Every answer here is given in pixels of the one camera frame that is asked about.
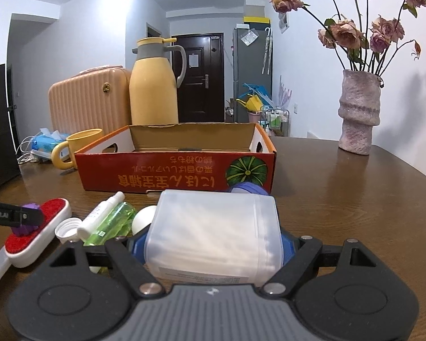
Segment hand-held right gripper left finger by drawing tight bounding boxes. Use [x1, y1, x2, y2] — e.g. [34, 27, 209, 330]
[48, 234, 167, 300]

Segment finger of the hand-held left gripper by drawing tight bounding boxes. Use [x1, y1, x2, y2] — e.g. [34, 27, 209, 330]
[10, 202, 46, 236]

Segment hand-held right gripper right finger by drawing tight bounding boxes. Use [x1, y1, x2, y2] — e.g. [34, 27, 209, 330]
[262, 231, 375, 299]

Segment red and white lint brush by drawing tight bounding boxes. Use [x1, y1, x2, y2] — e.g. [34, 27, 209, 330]
[4, 199, 72, 269]

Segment green transparent bottle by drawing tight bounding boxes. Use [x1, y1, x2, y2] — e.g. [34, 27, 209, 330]
[83, 202, 137, 247]

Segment white ribbed bottle cap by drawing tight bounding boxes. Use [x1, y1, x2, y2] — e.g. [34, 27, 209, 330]
[55, 217, 83, 245]

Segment translucent jar with blue lid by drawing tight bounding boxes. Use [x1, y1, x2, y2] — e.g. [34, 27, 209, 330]
[143, 182, 285, 288]

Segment red printed cardboard box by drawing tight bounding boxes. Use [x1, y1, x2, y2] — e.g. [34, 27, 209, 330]
[74, 122, 277, 193]

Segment white round ball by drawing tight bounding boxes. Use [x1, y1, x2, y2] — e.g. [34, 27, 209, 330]
[132, 205, 157, 236]

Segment white spray tube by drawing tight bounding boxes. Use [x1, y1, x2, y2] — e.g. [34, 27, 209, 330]
[77, 191, 126, 246]

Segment blue tissue pack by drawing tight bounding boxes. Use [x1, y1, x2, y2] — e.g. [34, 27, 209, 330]
[31, 128, 70, 153]

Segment yellow mug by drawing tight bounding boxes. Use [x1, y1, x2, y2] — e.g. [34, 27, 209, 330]
[51, 128, 104, 170]

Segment peach ribbed suitcase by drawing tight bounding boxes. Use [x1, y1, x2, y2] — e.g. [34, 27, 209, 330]
[48, 65, 133, 136]

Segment yellow watering can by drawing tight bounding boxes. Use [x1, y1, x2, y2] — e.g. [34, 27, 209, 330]
[236, 94, 263, 112]

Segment pink textured vase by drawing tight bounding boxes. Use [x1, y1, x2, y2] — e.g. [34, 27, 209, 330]
[338, 69, 382, 156]

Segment yellow thermos jug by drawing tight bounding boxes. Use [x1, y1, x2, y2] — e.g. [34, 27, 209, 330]
[129, 36, 187, 126]

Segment dark brown entrance door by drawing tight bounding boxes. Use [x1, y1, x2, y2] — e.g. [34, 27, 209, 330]
[171, 34, 225, 123]

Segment grey refrigerator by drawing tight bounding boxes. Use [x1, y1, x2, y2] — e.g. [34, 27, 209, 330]
[232, 26, 273, 123]

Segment white folded umbrella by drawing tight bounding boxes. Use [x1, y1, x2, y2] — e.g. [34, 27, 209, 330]
[261, 26, 273, 75]

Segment clear plastic bag on refrigerator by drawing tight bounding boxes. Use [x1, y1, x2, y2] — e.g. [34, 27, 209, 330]
[239, 28, 260, 47]

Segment bunch of dried pink roses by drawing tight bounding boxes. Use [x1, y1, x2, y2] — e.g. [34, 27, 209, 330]
[270, 0, 426, 79]

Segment yellow and black box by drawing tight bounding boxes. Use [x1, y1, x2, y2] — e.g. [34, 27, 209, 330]
[243, 16, 272, 29]

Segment white cables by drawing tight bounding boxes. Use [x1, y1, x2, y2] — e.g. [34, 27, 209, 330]
[17, 136, 45, 165]

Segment white wire trolley cart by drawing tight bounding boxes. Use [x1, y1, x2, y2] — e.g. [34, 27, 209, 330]
[259, 106, 290, 137]

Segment purple flower wall decoration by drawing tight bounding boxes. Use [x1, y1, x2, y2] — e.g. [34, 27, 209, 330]
[277, 75, 292, 109]

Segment wall poster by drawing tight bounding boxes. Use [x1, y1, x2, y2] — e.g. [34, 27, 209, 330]
[277, 12, 291, 34]

